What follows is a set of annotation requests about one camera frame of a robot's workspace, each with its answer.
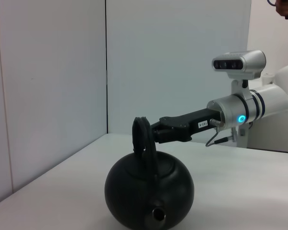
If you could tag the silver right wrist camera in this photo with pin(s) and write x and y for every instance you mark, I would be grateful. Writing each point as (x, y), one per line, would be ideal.
(242, 63)

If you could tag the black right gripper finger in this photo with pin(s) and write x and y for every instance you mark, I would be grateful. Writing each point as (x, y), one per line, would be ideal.
(159, 127)
(165, 137)

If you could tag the black round teapot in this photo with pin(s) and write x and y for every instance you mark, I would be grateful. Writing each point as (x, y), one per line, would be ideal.
(134, 191)

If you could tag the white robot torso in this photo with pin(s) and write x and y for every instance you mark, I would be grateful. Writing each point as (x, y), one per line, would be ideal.
(266, 137)

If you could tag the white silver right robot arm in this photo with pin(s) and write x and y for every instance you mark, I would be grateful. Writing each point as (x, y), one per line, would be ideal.
(266, 100)

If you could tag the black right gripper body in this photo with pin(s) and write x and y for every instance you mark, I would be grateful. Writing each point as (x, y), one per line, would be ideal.
(196, 122)

